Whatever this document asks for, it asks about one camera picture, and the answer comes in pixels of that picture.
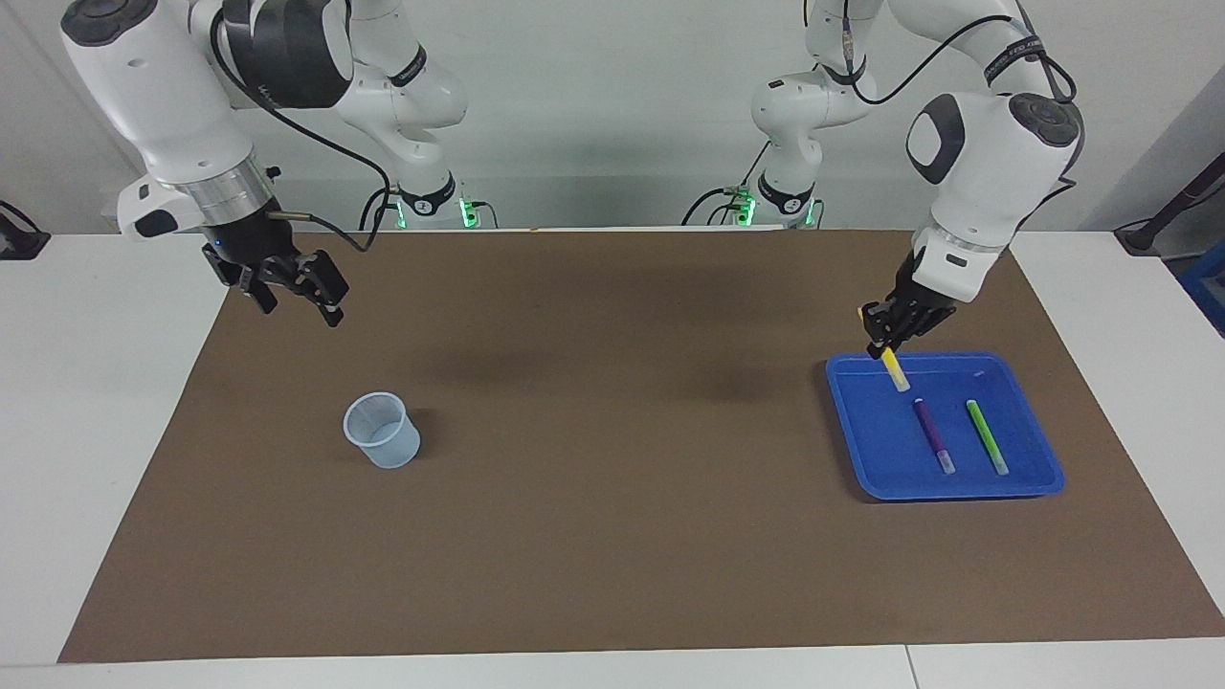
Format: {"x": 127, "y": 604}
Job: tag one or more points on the green pen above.
{"x": 986, "y": 435}

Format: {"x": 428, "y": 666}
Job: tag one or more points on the blue crate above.
{"x": 1208, "y": 287}

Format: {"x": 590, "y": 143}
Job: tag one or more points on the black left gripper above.
{"x": 924, "y": 297}

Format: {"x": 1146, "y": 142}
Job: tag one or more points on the brown table mat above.
{"x": 612, "y": 536}

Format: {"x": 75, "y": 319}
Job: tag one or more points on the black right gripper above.
{"x": 249, "y": 244}

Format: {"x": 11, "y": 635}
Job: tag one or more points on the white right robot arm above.
{"x": 153, "y": 105}

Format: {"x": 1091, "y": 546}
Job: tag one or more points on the purple pen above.
{"x": 933, "y": 435}

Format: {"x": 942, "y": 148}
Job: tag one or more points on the translucent plastic cup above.
{"x": 383, "y": 440}

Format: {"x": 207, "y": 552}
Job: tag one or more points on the black stand pole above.
{"x": 1172, "y": 206}

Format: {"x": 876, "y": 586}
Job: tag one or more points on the blue plastic tray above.
{"x": 880, "y": 450}

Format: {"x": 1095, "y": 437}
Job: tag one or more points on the black clamp mount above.
{"x": 19, "y": 239}

